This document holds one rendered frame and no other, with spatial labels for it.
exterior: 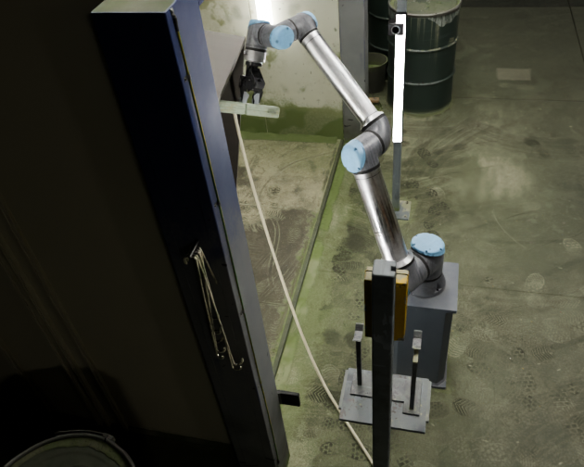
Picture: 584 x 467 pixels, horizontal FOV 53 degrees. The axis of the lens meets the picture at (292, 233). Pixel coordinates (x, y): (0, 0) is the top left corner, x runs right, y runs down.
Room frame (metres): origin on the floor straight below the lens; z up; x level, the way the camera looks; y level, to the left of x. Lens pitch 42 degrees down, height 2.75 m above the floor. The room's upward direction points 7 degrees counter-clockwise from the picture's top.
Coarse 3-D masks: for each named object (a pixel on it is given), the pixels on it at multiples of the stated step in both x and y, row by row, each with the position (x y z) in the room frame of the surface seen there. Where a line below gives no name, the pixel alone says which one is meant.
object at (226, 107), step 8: (224, 104) 2.15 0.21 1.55; (232, 104) 2.16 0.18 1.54; (240, 104) 2.17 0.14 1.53; (248, 104) 2.19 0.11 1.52; (256, 104) 2.21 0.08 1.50; (224, 112) 2.15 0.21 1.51; (232, 112) 2.15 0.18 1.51; (240, 112) 2.16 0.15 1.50; (248, 112) 2.17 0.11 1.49; (256, 112) 2.18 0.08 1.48; (264, 112) 2.19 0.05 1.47; (272, 112) 2.18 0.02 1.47
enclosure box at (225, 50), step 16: (208, 32) 2.60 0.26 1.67; (208, 48) 2.45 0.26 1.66; (224, 48) 2.46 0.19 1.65; (240, 48) 2.48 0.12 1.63; (224, 64) 2.32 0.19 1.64; (240, 64) 2.60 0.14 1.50; (224, 80) 2.19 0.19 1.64; (240, 80) 2.60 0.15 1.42; (224, 96) 2.62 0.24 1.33; (240, 96) 2.60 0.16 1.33; (224, 128) 2.63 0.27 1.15
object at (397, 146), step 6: (402, 0) 3.10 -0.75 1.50; (402, 6) 3.10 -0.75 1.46; (396, 144) 3.11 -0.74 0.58; (396, 150) 3.11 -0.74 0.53; (396, 156) 3.11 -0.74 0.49; (396, 162) 3.11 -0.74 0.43; (396, 168) 3.11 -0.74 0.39; (396, 174) 3.11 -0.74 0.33; (396, 180) 3.11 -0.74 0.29; (396, 186) 3.10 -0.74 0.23; (396, 192) 3.10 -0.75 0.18; (396, 198) 3.10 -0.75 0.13; (396, 204) 3.10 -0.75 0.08; (396, 210) 3.10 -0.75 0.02
